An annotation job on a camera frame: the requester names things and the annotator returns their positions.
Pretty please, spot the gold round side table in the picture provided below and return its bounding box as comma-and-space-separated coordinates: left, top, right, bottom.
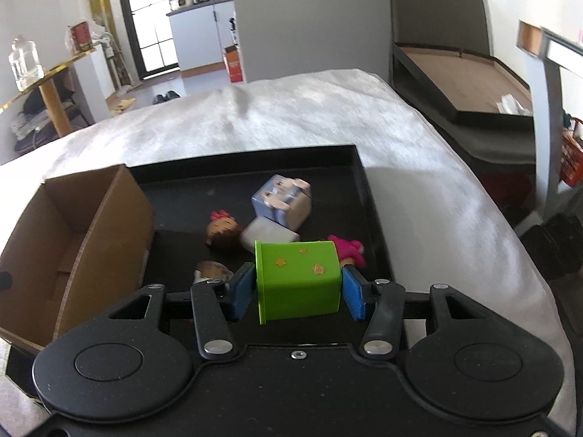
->
0, 47, 96, 137

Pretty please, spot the white kitchen cabinet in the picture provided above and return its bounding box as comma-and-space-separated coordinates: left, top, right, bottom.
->
168, 0, 235, 72

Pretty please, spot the black tray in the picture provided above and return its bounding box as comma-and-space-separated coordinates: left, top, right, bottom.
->
122, 144, 395, 324

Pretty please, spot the clear plastic water jug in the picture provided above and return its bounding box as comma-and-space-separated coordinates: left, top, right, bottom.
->
9, 36, 44, 92

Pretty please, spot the orange carton box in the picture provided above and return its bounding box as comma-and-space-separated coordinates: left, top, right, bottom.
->
223, 46, 244, 83

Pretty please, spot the doll head red bow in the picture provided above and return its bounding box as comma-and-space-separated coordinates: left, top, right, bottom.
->
206, 210, 242, 247

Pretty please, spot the green hexagonal box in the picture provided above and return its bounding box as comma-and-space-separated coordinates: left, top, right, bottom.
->
254, 241, 342, 324

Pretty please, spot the black shoes pair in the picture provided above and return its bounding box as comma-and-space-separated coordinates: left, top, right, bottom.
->
152, 90, 181, 105

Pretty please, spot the dark bed frame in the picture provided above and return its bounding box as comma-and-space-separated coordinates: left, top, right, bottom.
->
387, 0, 537, 165

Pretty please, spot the red tin box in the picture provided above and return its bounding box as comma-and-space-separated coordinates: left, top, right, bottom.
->
69, 21, 93, 53

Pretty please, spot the blue rabbit cube box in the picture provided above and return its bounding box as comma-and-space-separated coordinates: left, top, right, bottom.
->
251, 175, 312, 231

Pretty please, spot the red basket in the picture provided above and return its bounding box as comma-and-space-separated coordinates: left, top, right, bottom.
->
560, 117, 583, 188

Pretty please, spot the brown cardboard box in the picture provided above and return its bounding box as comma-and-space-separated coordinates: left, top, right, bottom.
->
1, 165, 154, 354

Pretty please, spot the pink plush toy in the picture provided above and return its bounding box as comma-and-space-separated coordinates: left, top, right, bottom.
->
327, 235, 367, 268

